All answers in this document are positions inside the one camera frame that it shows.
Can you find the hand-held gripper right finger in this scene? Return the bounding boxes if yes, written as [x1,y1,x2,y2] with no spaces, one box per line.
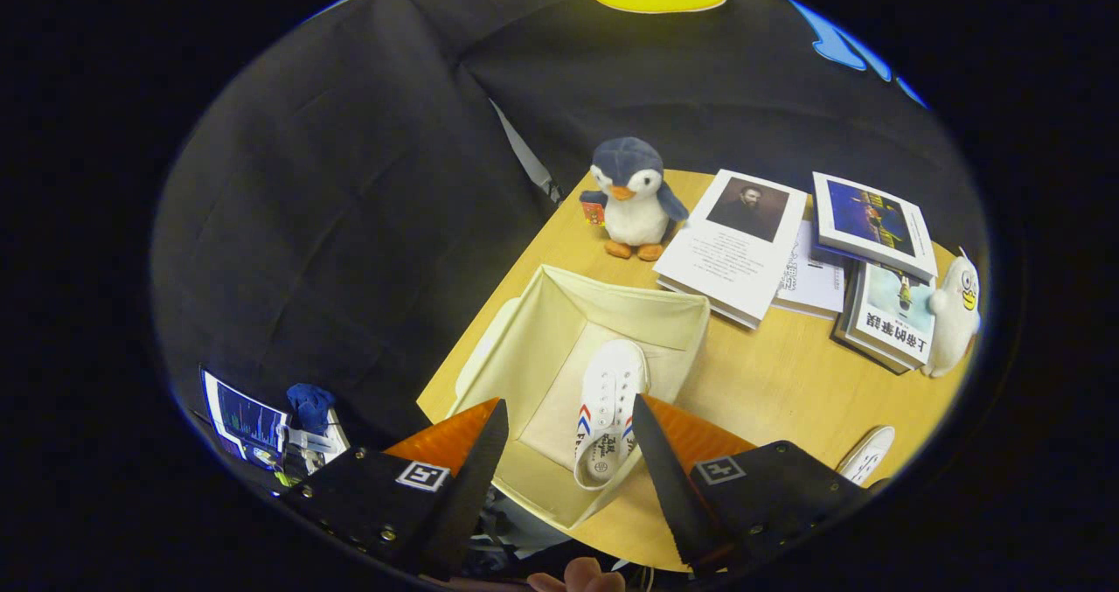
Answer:
[631,394,884,574]

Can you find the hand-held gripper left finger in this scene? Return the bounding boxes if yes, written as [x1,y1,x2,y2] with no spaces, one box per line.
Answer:
[281,398,510,580]

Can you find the white canvas shoe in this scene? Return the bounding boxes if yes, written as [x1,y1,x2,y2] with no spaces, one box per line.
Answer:
[573,338,652,491]
[837,425,896,486]

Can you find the cream fabric storage box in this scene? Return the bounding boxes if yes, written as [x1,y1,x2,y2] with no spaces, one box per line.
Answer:
[448,264,711,530]

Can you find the white book with portrait cover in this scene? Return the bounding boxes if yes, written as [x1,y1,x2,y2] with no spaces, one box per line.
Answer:
[652,169,809,331]

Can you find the white paper booklet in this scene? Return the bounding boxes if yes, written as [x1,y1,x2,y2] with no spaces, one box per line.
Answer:
[772,220,849,320]

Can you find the book with pale blue cover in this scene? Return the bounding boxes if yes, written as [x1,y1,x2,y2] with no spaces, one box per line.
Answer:
[831,260,936,374]

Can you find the blue-grey penguin plush toy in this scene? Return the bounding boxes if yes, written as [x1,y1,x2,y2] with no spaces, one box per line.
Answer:
[579,136,690,262]

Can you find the white duck plush toy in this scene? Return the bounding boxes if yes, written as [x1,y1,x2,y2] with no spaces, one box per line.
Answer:
[920,247,982,379]

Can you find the book with blue night cover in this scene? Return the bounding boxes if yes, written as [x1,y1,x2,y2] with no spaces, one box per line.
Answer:
[811,171,939,282]

